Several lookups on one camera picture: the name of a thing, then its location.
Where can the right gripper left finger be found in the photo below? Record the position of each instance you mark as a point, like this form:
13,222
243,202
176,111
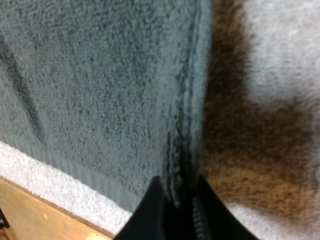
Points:
150,217

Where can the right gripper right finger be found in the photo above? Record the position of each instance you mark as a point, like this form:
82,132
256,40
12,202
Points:
215,220

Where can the grey-green towel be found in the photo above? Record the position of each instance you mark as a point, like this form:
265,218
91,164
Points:
100,87

